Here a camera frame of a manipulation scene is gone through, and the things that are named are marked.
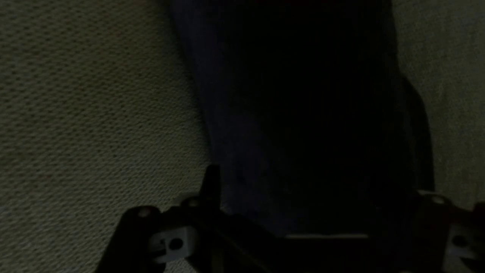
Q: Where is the grey fabric sofa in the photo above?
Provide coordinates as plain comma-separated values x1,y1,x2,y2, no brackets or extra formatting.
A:
0,0,485,273

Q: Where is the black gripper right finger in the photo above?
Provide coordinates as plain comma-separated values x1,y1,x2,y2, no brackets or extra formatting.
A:
398,187,485,273

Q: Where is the dark blue pillow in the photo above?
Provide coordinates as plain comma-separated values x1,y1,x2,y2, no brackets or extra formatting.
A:
165,0,436,239

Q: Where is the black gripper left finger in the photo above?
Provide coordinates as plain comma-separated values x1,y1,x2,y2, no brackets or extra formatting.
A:
94,163,286,273

